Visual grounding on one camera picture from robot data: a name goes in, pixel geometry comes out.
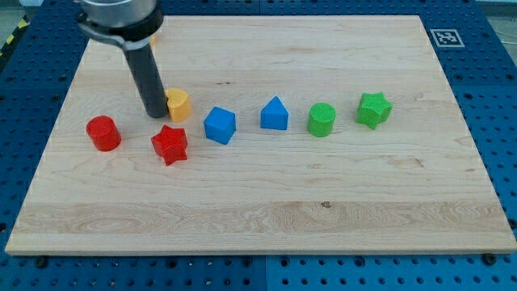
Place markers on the light wooden board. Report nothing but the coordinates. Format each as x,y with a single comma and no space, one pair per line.
414,185

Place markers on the red star block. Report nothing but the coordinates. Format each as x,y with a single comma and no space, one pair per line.
170,144

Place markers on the green star block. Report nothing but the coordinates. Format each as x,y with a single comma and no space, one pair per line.
373,109

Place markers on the blue cube block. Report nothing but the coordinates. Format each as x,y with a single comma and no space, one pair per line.
220,125

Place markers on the red cylinder block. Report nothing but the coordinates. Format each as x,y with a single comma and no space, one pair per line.
103,133

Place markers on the green cylinder block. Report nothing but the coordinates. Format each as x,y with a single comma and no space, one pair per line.
321,119

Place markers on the yellow heart block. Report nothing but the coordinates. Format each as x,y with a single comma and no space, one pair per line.
178,103

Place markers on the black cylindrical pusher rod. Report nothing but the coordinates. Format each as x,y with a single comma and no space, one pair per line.
146,76

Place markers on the white fiducial marker tag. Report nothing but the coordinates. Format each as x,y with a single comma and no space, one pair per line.
446,38

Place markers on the blue house-shaped block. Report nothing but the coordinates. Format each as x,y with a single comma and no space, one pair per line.
274,115

